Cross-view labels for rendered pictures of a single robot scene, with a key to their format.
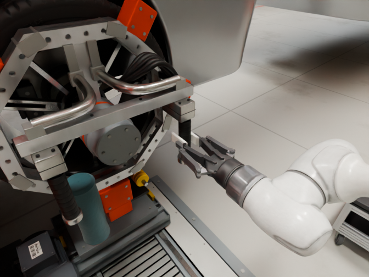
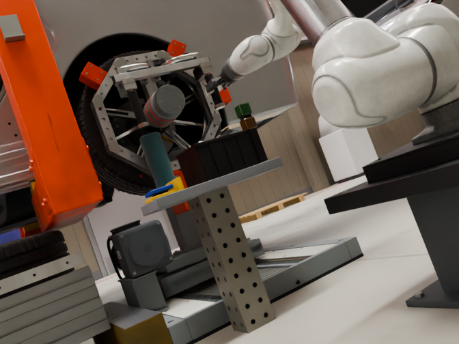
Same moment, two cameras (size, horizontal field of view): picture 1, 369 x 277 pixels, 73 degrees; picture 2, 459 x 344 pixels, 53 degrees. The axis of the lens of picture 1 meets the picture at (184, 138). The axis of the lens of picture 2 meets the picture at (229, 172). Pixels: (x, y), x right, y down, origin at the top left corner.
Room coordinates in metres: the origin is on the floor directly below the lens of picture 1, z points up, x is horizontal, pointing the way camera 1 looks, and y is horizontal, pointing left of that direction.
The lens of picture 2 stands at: (-1.29, -0.29, 0.37)
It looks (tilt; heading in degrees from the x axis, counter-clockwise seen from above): 3 degrees up; 10
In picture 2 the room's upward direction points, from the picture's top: 20 degrees counter-clockwise
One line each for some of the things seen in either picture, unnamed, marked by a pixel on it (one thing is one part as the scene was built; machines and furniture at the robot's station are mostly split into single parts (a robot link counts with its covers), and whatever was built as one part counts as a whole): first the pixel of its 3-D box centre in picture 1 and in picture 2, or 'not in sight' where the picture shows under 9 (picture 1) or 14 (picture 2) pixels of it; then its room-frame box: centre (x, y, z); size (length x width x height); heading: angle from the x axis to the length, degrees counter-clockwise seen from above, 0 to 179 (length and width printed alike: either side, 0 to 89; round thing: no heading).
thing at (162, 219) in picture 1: (111, 220); (200, 267); (0.79, 0.38, 0.13); 0.50 x 0.36 x 0.10; 128
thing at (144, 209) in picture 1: (104, 197); (186, 228); (0.79, 0.38, 0.32); 0.40 x 0.30 x 0.28; 128
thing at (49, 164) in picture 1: (45, 155); (126, 87); (0.39, 0.29, 0.93); 0.09 x 0.05 x 0.05; 38
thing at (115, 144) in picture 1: (104, 128); (163, 107); (0.60, 0.23, 0.85); 0.21 x 0.14 x 0.14; 38
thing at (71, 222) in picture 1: (64, 196); (137, 108); (0.37, 0.27, 0.83); 0.04 x 0.04 x 0.16
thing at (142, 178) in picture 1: (128, 165); not in sight; (0.81, 0.24, 0.51); 0.29 x 0.06 x 0.06; 38
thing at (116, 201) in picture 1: (110, 190); (184, 191); (0.69, 0.30, 0.48); 0.16 x 0.12 x 0.17; 38
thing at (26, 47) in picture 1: (94, 117); (158, 112); (0.66, 0.28, 0.85); 0.54 x 0.07 x 0.54; 128
